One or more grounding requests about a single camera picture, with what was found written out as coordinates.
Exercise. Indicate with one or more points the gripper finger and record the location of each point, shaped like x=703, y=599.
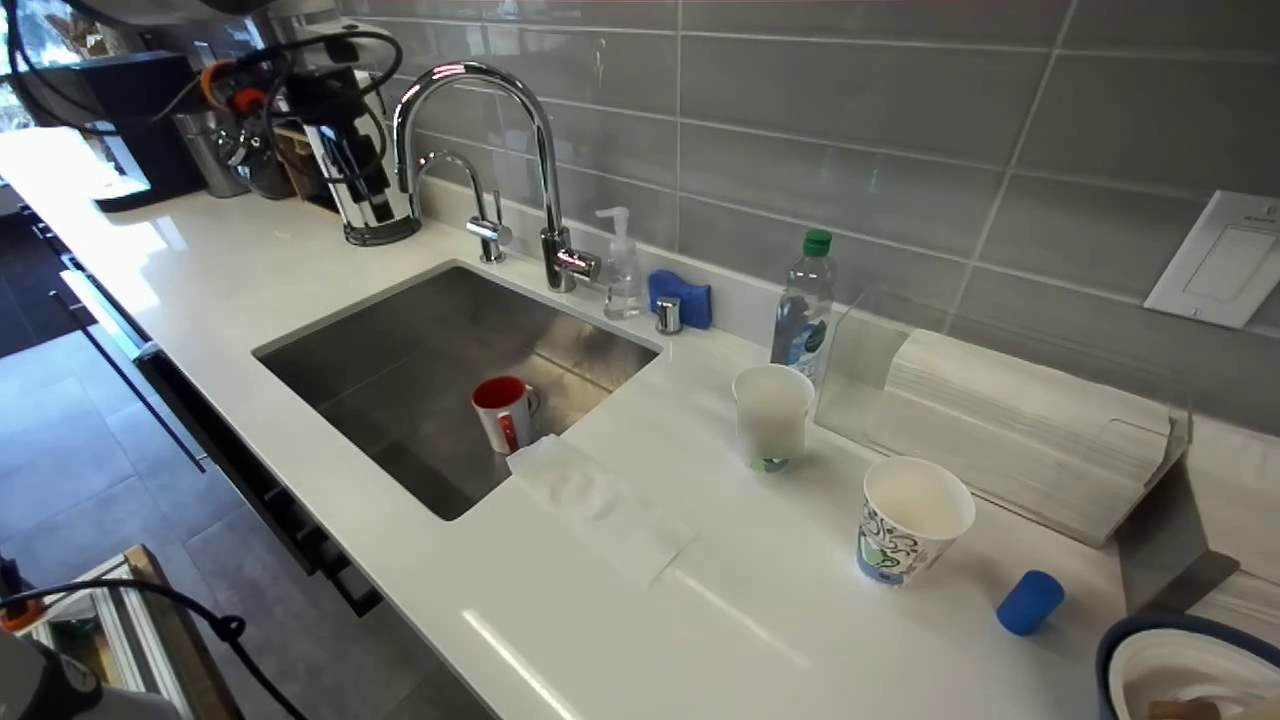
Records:
x=372, y=170
x=338, y=170

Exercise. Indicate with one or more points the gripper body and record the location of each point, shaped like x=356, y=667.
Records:
x=322, y=98

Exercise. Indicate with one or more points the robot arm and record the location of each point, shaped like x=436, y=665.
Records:
x=300, y=35

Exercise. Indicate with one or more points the small chrome tap faucet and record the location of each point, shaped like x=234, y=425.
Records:
x=488, y=232

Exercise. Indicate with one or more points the tall chrome tap faucet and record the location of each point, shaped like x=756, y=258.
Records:
x=545, y=170

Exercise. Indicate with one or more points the brown box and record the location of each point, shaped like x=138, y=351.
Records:
x=296, y=160

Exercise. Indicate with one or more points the steel canister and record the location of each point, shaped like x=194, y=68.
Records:
x=212, y=160

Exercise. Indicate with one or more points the black coffee machine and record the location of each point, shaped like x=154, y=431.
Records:
x=145, y=130

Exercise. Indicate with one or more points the steel sink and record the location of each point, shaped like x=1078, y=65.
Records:
x=420, y=370

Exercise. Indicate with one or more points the clear soap pump bottle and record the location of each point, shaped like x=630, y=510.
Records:
x=622, y=280

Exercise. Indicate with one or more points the red and white mug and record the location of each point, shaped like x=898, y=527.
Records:
x=503, y=415

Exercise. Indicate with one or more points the window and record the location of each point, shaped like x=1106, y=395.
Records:
x=30, y=60

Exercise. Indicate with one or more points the chrome counter button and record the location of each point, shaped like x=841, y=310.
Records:
x=668, y=315

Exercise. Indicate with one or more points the blue sponge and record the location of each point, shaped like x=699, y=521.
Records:
x=690, y=298

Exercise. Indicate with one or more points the white paper towel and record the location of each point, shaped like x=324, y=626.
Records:
x=600, y=510

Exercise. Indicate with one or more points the clear bottle with green cap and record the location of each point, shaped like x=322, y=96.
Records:
x=803, y=320

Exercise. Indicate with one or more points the plain white paper cup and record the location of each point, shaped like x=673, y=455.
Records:
x=772, y=410

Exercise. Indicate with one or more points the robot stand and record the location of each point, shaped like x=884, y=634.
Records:
x=160, y=640

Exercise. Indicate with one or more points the patterned paper cup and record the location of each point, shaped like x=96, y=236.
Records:
x=905, y=530

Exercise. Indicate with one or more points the stack of folded paper towels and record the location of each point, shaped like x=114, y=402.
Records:
x=1020, y=430

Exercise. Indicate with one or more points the blue bottle cap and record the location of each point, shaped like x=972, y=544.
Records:
x=1030, y=602

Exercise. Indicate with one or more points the clear acrylic towel holder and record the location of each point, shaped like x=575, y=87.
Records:
x=1165, y=540

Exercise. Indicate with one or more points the white bowl with blue rim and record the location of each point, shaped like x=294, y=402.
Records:
x=1190, y=665

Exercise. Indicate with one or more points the white wall switch plate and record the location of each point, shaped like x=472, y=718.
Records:
x=1225, y=262

